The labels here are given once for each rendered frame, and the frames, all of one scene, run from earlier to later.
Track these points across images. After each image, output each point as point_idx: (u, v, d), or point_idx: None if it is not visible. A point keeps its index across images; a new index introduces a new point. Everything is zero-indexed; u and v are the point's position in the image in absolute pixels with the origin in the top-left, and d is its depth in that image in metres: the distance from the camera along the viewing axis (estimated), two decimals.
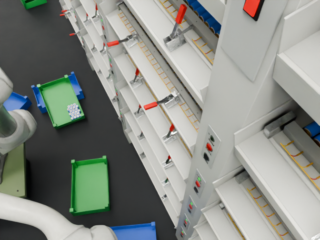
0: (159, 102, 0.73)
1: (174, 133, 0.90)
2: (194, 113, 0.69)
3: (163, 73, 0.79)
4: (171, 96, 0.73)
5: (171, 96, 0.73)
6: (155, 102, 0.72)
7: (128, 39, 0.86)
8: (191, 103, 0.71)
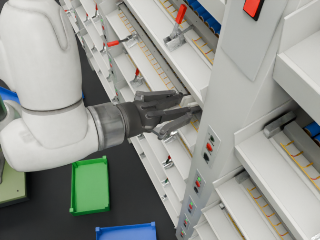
0: None
1: (174, 133, 0.90)
2: (194, 113, 0.69)
3: (163, 73, 0.79)
4: None
5: None
6: None
7: (128, 39, 0.86)
8: None
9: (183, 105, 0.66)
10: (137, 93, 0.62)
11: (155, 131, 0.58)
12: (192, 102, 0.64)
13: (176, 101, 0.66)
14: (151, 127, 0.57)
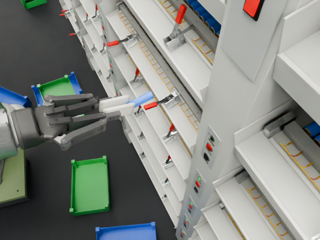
0: (159, 102, 0.73)
1: (174, 133, 0.90)
2: (194, 113, 0.69)
3: (163, 73, 0.79)
4: (171, 96, 0.73)
5: (171, 96, 0.73)
6: (155, 102, 0.72)
7: (128, 39, 0.86)
8: (191, 103, 0.71)
9: (102, 110, 0.60)
10: (45, 97, 0.56)
11: (56, 141, 0.51)
12: (109, 107, 0.58)
13: (94, 105, 0.59)
14: (52, 136, 0.51)
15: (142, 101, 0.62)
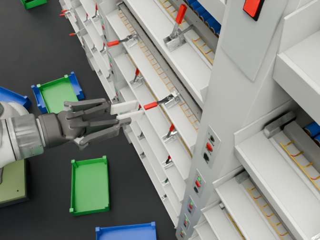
0: (159, 102, 0.73)
1: (174, 133, 0.90)
2: (194, 113, 0.69)
3: (163, 73, 0.79)
4: (171, 96, 0.73)
5: (171, 96, 0.73)
6: (155, 102, 0.72)
7: (128, 39, 0.86)
8: (191, 103, 0.71)
9: (118, 116, 0.66)
10: (80, 148, 0.61)
11: (63, 111, 0.65)
12: (115, 113, 0.70)
13: (113, 123, 0.65)
14: None
15: None
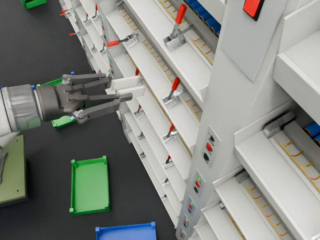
0: (173, 91, 0.72)
1: (174, 133, 0.90)
2: (201, 109, 0.69)
3: (163, 73, 0.79)
4: (177, 95, 0.74)
5: (177, 95, 0.74)
6: (175, 88, 0.71)
7: (128, 39, 0.86)
8: None
9: (118, 92, 0.64)
10: (79, 122, 0.59)
11: (62, 84, 0.63)
12: (116, 89, 0.67)
13: (114, 98, 0.63)
14: None
15: None
